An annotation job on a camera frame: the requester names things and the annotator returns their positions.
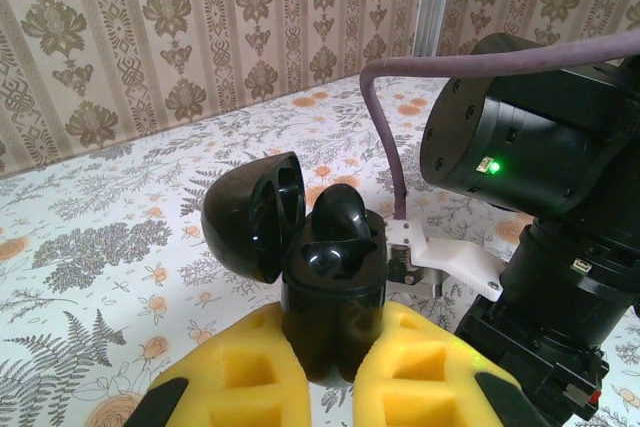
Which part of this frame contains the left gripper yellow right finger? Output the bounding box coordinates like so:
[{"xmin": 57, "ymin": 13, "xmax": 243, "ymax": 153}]
[{"xmin": 352, "ymin": 301, "xmax": 556, "ymax": 427}]

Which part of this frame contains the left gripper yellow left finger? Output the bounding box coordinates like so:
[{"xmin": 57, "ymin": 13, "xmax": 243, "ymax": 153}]
[{"xmin": 119, "ymin": 304, "xmax": 314, "ymax": 427}]

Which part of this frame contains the black earbud charging case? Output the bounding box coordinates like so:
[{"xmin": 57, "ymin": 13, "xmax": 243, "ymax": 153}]
[{"xmin": 199, "ymin": 150, "xmax": 389, "ymax": 389}]

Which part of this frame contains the black wireless earbud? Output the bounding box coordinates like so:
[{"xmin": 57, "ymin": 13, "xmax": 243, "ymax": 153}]
[{"xmin": 309, "ymin": 185, "xmax": 374, "ymax": 244}]

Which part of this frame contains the floral patterned table cover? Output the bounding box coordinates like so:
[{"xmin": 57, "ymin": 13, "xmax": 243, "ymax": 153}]
[{"xmin": 0, "ymin": 66, "xmax": 640, "ymax": 427}]

